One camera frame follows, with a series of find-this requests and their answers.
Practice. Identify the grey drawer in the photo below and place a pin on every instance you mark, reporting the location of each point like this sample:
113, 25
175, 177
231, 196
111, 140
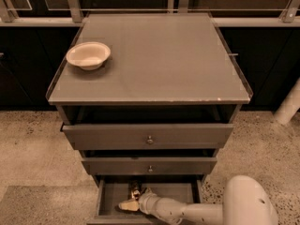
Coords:
113, 191
139, 165
133, 136

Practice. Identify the white paper bowl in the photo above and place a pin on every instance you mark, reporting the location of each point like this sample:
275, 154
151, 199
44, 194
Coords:
88, 55

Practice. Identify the grey bottom drawer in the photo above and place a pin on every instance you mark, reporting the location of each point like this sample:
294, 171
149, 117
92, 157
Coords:
113, 191

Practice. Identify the grey drawer cabinet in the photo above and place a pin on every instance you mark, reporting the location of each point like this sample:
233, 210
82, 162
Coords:
159, 72

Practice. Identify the grey metal railing frame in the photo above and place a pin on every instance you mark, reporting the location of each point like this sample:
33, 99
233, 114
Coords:
222, 13

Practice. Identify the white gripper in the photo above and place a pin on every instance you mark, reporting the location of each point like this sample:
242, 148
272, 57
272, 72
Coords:
147, 200

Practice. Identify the grey middle drawer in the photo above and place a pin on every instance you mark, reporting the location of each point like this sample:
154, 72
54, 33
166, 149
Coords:
139, 165

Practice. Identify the metal top drawer knob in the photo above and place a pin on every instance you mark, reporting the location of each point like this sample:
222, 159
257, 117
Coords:
149, 140

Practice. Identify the grey top drawer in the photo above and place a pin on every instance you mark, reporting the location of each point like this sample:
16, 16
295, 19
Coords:
133, 136

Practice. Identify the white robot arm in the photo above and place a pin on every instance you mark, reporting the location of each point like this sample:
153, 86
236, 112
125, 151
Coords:
245, 202

